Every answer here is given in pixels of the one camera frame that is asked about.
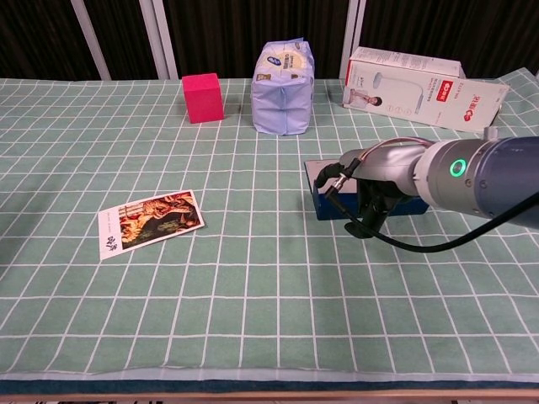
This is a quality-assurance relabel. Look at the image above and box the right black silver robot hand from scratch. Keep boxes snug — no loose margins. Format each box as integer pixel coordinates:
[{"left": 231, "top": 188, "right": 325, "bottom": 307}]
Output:
[{"left": 315, "top": 142, "right": 427, "bottom": 238}]

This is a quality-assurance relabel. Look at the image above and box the picture postcard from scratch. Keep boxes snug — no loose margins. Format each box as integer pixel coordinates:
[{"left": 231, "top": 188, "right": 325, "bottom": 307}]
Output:
[{"left": 98, "top": 189, "right": 206, "bottom": 262}]

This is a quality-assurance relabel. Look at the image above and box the white lamp carton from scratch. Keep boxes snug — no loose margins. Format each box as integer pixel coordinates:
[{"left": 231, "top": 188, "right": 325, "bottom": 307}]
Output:
[{"left": 340, "top": 45, "right": 510, "bottom": 135}]

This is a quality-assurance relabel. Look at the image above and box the pink cube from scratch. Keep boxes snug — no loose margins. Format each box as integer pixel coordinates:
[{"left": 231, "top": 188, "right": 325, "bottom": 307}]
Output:
[{"left": 181, "top": 72, "right": 225, "bottom": 125}]

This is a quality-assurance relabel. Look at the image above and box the black curtain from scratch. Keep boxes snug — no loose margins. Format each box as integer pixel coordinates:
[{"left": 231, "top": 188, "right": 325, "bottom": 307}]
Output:
[{"left": 0, "top": 0, "right": 539, "bottom": 81}]

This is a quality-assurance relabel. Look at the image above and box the light blue tissue pack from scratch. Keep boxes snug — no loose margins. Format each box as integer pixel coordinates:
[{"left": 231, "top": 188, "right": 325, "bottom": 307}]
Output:
[{"left": 251, "top": 37, "right": 316, "bottom": 137}]

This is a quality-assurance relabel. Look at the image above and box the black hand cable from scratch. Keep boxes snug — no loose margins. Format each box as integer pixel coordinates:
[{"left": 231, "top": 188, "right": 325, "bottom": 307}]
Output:
[{"left": 324, "top": 166, "right": 539, "bottom": 253}]

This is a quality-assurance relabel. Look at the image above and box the white frame post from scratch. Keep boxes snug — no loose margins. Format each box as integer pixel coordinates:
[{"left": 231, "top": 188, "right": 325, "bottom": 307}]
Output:
[
  {"left": 339, "top": 0, "right": 367, "bottom": 79},
  {"left": 138, "top": 0, "right": 180, "bottom": 80},
  {"left": 70, "top": 0, "right": 112, "bottom": 80}
]

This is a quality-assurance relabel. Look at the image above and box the green checked tablecloth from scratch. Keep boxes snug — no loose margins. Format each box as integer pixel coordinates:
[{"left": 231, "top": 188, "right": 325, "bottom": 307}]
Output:
[{"left": 0, "top": 66, "right": 539, "bottom": 382}]

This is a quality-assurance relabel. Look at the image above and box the dark blue box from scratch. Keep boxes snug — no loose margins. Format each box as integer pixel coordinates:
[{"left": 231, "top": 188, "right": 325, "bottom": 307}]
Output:
[{"left": 303, "top": 157, "right": 430, "bottom": 221}]

